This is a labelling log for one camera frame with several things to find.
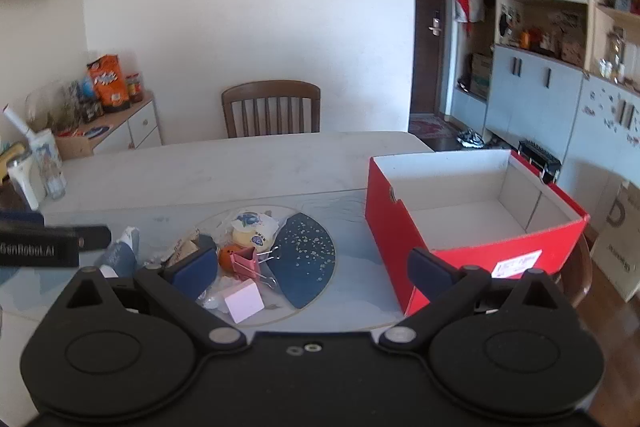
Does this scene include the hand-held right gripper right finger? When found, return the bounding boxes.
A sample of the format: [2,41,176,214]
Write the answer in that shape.
[378,248,578,354]

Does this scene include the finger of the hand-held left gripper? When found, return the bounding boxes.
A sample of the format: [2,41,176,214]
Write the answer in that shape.
[76,225,112,253]

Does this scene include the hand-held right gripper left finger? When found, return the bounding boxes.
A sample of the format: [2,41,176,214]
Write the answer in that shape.
[47,235,247,355]

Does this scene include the red cardboard box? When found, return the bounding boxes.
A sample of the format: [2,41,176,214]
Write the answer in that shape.
[365,150,591,315]

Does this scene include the pink sticky note pad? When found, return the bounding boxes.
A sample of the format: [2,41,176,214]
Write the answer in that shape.
[223,279,265,324]

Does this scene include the white marble desktop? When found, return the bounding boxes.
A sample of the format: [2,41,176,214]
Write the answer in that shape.
[0,131,436,348]

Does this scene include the brown paper packet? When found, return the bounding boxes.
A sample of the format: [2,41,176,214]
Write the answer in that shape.
[166,233,202,267]

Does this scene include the small orange fruit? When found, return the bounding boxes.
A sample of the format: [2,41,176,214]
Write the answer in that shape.
[218,245,242,271]

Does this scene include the pink binder clip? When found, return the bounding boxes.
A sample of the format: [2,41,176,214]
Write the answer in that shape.
[231,246,280,290]

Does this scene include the white plastic bottle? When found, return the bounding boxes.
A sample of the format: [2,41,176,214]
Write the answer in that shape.
[7,157,40,211]

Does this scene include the clear glass bottle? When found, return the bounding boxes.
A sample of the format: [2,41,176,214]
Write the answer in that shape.
[43,157,67,200]

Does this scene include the plastic-wrapped yellow snack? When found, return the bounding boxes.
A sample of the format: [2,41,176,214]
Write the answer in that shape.
[231,208,282,253]

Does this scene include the white wooden sideboard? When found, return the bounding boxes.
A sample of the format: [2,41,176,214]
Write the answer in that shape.
[54,91,164,159]

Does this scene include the white wrap roll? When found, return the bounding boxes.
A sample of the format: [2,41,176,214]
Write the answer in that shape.
[2,104,37,144]

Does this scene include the clear glass jar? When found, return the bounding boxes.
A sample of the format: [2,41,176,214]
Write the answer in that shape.
[25,82,77,134]

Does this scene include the dark snack packet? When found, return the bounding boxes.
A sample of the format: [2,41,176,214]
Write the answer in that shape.
[74,77,105,124]

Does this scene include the black white sneakers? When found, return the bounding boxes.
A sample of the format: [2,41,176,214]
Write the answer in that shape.
[455,129,486,149]

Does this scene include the red patterned rug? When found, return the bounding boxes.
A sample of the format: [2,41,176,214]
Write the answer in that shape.
[408,115,459,139]

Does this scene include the red lidded jar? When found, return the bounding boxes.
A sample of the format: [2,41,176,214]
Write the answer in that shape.
[125,73,145,104]

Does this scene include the orange snack bag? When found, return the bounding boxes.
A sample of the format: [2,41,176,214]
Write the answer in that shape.
[87,54,132,114]

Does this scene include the black shoe rack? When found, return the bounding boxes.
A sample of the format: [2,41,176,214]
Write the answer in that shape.
[517,139,562,184]

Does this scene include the brown wooden slatted chair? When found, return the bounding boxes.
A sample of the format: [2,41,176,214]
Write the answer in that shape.
[221,80,321,139]

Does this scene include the white paper bag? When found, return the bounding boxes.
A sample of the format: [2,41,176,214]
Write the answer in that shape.
[590,181,640,304]

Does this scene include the brown cardboard carton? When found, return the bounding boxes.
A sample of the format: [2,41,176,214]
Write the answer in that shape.
[469,52,494,101]

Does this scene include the red white hanging bag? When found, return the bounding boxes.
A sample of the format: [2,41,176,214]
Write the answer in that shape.
[453,0,486,38]

